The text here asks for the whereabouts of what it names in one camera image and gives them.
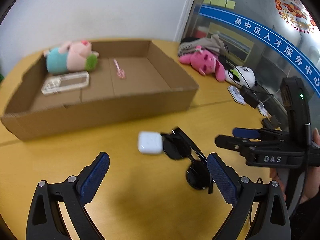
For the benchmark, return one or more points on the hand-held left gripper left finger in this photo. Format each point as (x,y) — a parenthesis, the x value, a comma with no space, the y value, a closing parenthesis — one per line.
(96,177)

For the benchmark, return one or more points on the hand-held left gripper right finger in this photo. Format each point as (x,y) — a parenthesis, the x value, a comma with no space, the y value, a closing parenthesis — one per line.
(222,177)

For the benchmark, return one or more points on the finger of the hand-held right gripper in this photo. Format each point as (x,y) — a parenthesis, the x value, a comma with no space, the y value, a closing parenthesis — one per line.
(246,132)
(230,142)

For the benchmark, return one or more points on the black sunglasses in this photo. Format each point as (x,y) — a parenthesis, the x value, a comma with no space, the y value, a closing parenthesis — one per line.
(175,150)

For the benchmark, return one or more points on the brown cardboard box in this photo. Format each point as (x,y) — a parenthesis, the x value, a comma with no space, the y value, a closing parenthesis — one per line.
(100,115)

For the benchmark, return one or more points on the white earbuds case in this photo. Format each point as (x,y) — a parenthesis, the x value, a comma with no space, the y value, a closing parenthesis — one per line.
(149,142)

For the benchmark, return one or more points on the person's right hand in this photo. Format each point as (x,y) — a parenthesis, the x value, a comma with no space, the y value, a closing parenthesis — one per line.
(312,185)

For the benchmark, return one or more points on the white blue card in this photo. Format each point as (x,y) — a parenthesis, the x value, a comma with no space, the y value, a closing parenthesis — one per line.
(236,95)
(263,110)

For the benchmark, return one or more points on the black power adapter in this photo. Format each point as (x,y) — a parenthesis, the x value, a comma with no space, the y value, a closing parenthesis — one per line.
(250,97)

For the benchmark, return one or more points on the panda plush toy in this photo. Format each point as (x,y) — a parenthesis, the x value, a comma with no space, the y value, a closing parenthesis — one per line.
(246,75)

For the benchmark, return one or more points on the pink plush toy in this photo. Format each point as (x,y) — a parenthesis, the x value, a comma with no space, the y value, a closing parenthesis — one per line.
(202,60)

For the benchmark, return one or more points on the beige cloth bag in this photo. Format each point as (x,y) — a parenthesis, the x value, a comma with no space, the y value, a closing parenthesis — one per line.
(212,43)

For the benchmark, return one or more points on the clear plastic case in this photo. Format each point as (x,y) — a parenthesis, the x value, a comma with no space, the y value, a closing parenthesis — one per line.
(50,87)

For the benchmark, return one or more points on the blue banner strip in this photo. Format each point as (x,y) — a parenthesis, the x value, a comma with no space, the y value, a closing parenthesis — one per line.
(250,27)

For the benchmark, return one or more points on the red festive window sticker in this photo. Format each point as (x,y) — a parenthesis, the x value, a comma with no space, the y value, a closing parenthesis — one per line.
(293,10)

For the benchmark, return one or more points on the pink pen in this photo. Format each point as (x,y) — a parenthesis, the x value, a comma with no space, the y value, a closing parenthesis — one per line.
(117,67)

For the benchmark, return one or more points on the pastel pig plush toy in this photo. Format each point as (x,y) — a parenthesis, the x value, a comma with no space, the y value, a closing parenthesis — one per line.
(72,57)

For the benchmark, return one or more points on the white door frame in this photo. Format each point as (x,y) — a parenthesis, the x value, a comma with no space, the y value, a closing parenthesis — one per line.
(187,10)

